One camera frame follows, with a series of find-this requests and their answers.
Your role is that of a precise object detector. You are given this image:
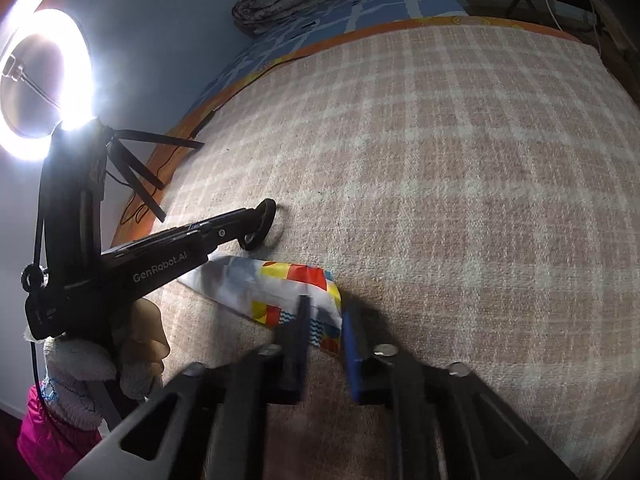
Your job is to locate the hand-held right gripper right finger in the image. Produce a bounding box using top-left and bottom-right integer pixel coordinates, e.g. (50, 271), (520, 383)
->
(341, 305), (581, 480)

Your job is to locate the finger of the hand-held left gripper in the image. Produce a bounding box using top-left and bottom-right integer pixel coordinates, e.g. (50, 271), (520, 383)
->
(167, 199), (278, 252)

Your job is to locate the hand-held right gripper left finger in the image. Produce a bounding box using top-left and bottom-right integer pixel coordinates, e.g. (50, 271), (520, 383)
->
(65, 295), (313, 480)

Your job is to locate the colourful checked packet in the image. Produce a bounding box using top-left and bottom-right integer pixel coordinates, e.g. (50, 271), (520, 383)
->
(177, 255), (344, 357)

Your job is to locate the person's left hand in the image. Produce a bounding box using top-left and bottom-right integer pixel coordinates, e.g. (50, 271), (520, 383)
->
(42, 297), (172, 431)

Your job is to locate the orange bedsheet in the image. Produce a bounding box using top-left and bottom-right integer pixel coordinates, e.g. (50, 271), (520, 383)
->
(110, 14), (597, 242)

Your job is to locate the cream checked fringed blanket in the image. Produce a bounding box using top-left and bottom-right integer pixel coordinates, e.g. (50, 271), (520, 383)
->
(120, 24), (640, 480)

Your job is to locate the pink clothing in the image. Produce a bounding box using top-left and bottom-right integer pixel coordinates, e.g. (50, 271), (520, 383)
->
(17, 382), (104, 480)

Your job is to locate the blue patterned sheet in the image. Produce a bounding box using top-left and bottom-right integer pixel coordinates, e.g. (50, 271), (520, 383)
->
(187, 0), (471, 116)

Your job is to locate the ring light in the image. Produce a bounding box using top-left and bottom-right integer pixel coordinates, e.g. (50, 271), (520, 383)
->
(0, 7), (97, 162)

